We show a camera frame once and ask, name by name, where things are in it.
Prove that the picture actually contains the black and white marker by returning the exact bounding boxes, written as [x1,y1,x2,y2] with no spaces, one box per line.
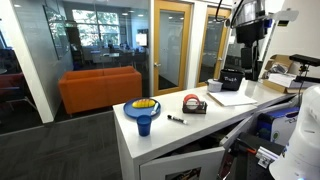
[167,115,187,125]

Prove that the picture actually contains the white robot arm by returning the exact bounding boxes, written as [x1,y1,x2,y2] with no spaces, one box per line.
[269,85,320,180]

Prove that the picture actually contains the blue plastic cup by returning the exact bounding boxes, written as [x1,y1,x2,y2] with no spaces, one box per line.
[136,115,152,136]

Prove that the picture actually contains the yellow toy corn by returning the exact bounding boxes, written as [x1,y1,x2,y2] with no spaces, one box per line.
[132,99,155,108]

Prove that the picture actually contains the light blue plastic fork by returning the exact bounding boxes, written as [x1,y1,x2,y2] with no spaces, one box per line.
[151,102,159,116]

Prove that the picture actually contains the red tape dispenser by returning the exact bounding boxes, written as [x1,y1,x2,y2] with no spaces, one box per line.
[182,94,207,114]

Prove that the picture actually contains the blue round plate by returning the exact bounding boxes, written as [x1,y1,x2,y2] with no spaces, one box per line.
[123,99,161,119]

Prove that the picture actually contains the white notepad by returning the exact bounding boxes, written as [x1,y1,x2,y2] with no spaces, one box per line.
[208,91,256,106]

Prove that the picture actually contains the black trash bin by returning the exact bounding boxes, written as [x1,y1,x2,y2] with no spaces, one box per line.
[219,69,244,91]

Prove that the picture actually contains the yellow framed glass door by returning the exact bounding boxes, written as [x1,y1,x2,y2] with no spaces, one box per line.
[153,0,192,95]

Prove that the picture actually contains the orange sofa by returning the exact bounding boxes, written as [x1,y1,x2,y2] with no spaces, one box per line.
[58,66,142,116]

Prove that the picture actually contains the white cabinet door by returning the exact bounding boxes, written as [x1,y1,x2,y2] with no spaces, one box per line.
[140,147,225,180]

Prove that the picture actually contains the open cardboard box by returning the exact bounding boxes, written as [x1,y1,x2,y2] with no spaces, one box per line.
[262,54,315,94]

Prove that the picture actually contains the blue and white box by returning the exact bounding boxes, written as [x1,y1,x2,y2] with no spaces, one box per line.
[256,107,299,146]

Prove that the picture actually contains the black camera on stand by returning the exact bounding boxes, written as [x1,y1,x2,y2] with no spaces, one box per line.
[289,54,320,83]

